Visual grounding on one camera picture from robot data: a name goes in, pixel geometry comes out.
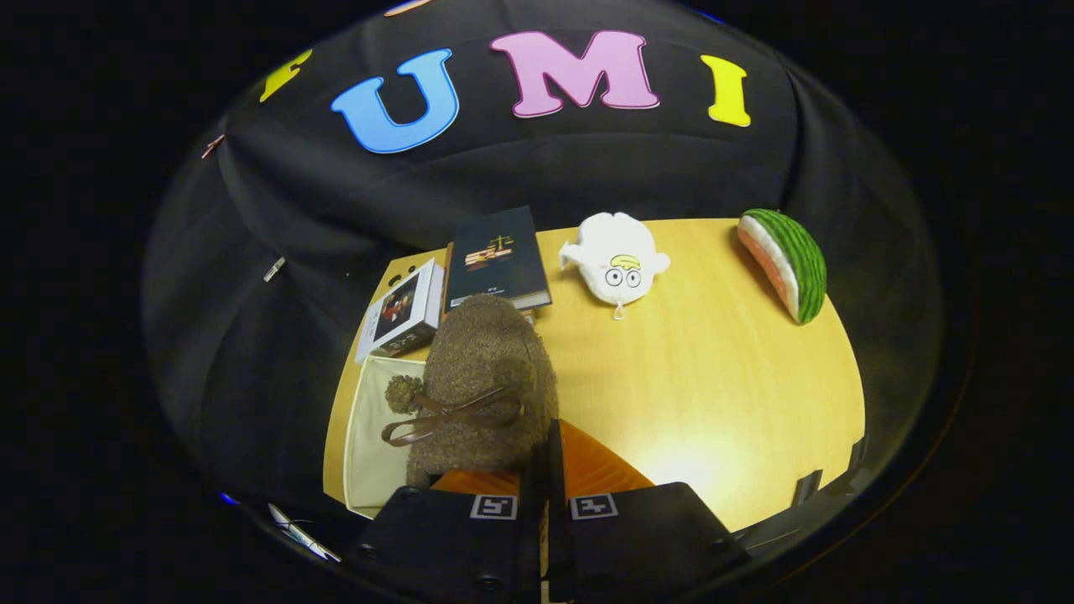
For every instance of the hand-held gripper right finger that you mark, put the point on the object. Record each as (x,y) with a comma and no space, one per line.
(556,520)

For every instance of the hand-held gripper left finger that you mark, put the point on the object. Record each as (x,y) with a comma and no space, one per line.
(530,545)

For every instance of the brown fuzzy slipper shoe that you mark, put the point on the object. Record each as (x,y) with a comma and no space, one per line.
(487,361)

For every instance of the grey fabric storage box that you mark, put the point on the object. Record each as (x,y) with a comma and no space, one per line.
(369,453)

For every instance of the white plush toy with eyes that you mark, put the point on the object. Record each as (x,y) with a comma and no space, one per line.
(617,260)

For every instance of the dark blue hardcover book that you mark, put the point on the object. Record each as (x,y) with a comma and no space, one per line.
(499,256)

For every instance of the black backdrop cloth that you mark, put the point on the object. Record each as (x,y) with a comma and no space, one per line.
(503,168)

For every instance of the watermelon slice plush toy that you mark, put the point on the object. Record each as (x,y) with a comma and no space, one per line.
(801,260)

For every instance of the small metal clip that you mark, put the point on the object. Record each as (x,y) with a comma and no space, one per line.
(273,268)

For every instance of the small red clip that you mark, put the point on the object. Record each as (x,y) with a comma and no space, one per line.
(211,146)

